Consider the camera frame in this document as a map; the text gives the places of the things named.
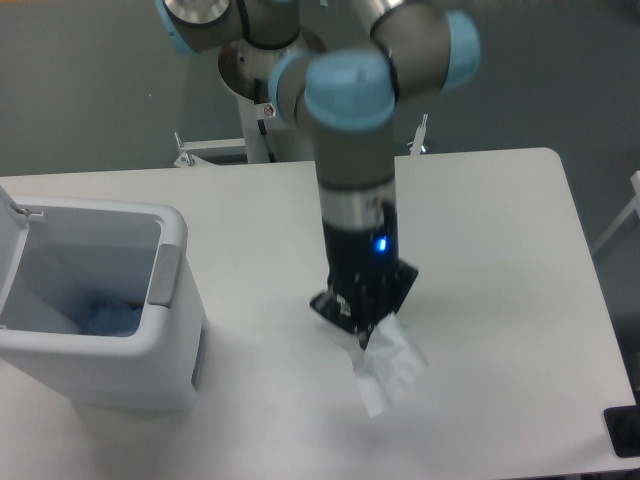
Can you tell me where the white trash can lid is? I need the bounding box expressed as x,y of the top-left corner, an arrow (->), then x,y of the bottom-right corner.
1,188 -> 44,309

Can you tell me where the white trash can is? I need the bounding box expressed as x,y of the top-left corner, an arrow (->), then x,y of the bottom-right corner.
1,194 -> 207,410

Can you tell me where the clear plastic packaging bag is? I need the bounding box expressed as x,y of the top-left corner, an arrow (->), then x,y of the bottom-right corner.
310,307 -> 429,419

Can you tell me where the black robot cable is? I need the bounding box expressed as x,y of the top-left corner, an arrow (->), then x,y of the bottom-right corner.
252,77 -> 277,164

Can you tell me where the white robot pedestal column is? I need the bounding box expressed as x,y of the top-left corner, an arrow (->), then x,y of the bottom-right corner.
218,27 -> 326,164

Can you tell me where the white frame at right edge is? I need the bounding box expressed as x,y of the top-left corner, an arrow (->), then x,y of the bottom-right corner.
592,171 -> 639,262

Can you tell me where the black device at table edge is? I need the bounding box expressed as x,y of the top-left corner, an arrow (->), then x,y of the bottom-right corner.
603,405 -> 639,458

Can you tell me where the white pedestal base frame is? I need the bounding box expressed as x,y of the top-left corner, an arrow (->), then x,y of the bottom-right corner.
173,113 -> 430,168

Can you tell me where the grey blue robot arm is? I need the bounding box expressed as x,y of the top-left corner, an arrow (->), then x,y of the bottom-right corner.
156,1 -> 481,346

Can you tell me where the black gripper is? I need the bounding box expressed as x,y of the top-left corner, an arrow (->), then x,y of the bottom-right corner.
310,209 -> 419,350

